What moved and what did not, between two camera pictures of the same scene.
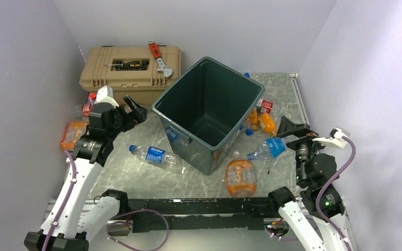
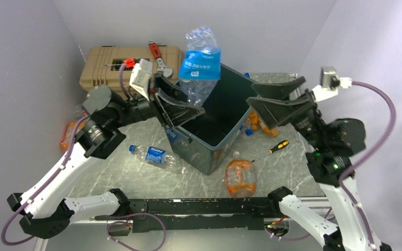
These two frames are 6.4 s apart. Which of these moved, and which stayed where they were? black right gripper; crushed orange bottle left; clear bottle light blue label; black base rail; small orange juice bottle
Moved: clear bottle light blue label; black right gripper
Stayed: crushed orange bottle left; black base rail; small orange juice bottle
